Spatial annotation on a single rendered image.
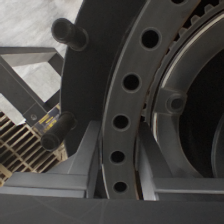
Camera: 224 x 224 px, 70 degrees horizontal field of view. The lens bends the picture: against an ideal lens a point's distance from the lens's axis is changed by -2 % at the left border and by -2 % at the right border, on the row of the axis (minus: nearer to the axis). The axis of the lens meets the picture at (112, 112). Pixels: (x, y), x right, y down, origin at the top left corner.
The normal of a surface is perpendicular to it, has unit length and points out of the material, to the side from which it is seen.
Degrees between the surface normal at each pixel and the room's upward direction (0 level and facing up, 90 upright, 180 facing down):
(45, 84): 90
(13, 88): 90
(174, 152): 90
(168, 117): 90
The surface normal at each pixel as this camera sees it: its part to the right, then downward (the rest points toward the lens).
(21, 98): -0.11, 0.36
